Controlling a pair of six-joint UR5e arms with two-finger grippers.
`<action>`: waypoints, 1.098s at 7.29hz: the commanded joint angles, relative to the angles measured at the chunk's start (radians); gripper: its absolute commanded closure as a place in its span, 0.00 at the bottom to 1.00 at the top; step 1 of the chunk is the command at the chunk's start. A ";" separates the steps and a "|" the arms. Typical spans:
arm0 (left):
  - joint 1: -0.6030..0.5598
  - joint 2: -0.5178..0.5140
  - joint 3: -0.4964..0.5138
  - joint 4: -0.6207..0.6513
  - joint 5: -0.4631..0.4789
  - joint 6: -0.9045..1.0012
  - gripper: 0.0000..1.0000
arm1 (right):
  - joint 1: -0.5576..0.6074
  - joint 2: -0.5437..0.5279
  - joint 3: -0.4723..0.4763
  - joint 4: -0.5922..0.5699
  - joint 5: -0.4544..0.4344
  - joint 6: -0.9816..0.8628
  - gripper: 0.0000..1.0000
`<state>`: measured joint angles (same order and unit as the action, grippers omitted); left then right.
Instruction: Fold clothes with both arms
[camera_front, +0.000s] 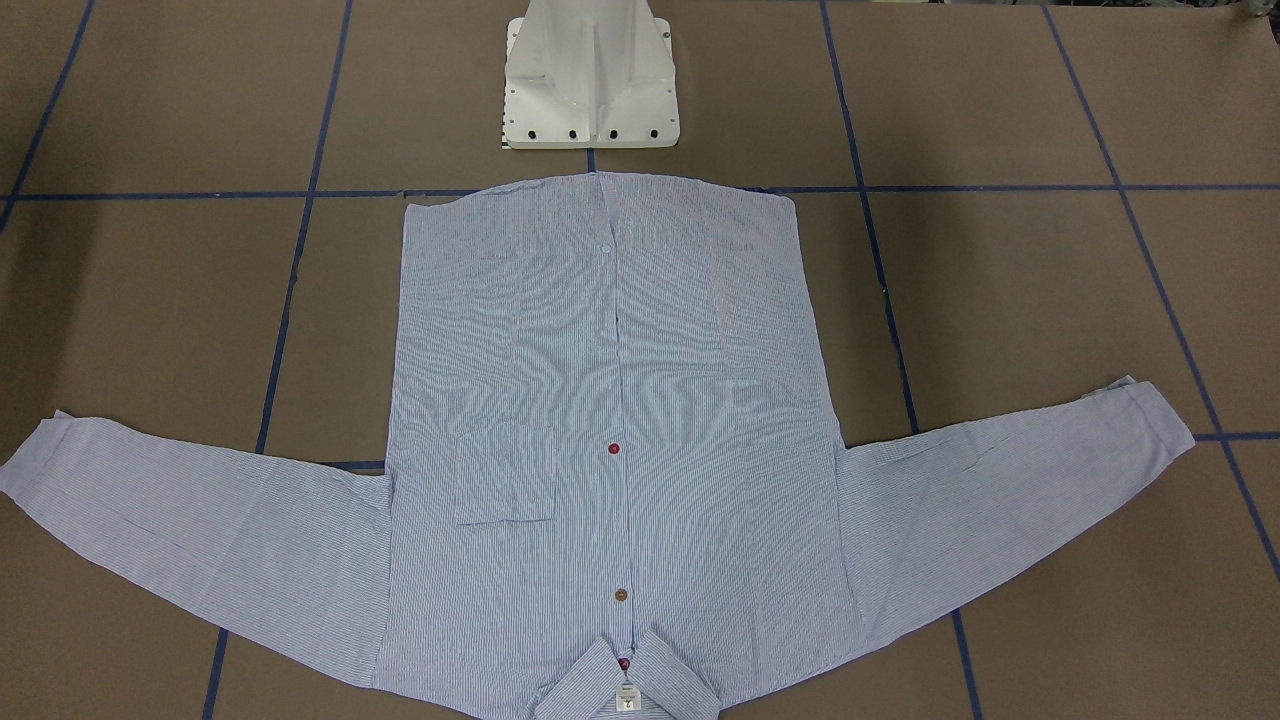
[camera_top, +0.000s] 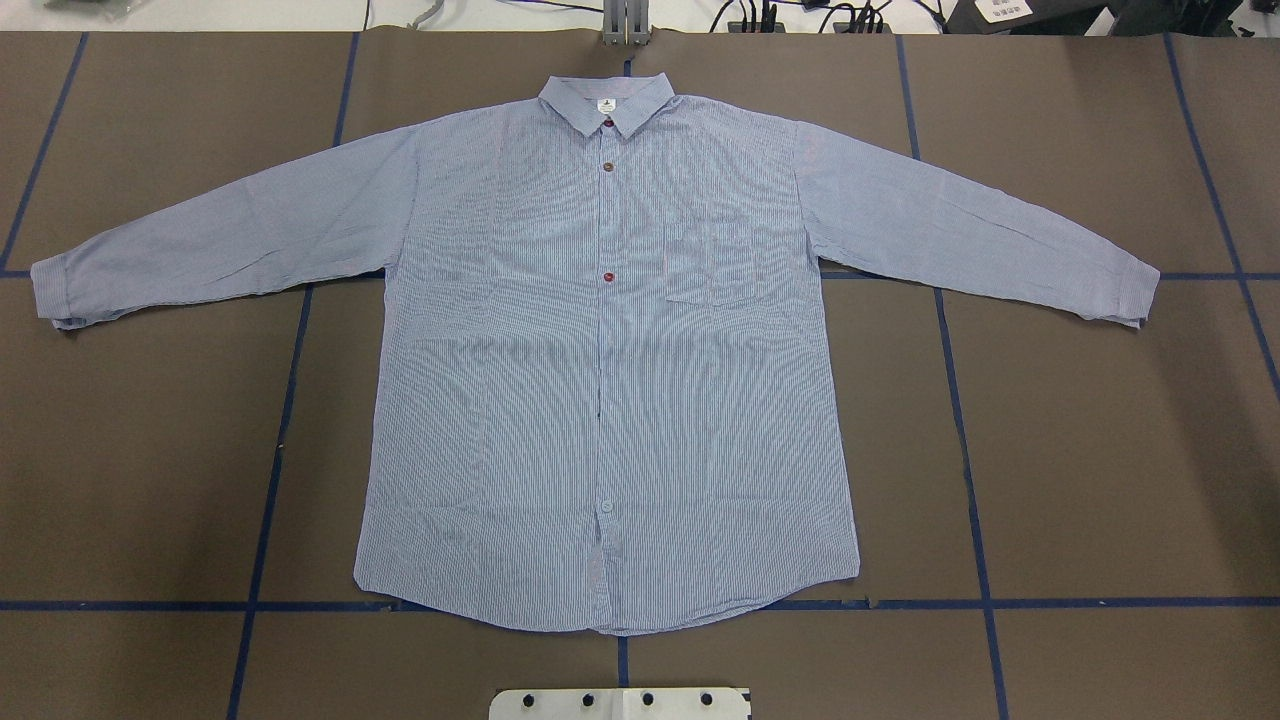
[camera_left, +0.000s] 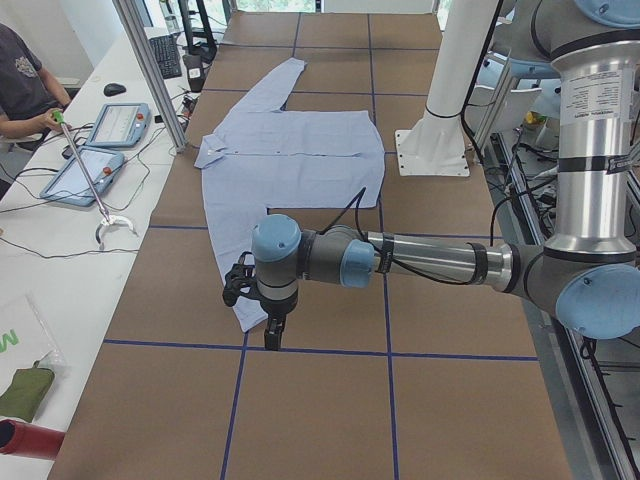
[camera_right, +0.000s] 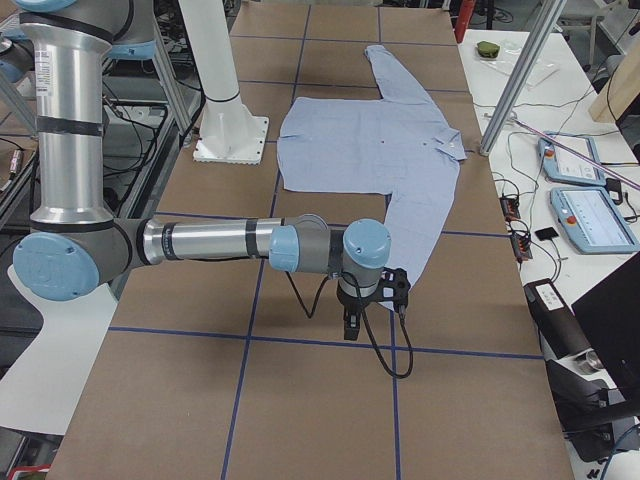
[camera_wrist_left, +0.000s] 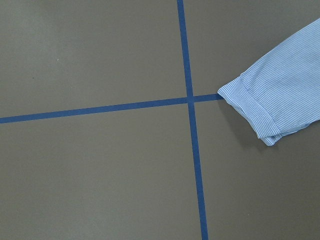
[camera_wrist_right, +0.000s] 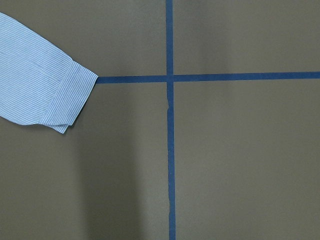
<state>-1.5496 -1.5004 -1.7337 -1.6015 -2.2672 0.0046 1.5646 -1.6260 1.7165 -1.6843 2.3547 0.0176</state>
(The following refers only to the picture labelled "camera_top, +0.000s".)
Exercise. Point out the light blue striped shirt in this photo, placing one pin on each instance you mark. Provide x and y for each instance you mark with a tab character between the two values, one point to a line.
605	397

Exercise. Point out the brown paper table cover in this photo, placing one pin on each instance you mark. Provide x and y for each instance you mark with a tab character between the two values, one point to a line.
1059	519

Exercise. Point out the black device with label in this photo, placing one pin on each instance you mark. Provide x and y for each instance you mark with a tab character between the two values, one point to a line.
1050	18

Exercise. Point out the grey aluminium frame post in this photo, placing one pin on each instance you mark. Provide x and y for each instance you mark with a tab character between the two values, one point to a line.
626	22

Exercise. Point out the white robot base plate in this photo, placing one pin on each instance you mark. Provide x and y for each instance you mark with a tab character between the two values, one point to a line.
623	703

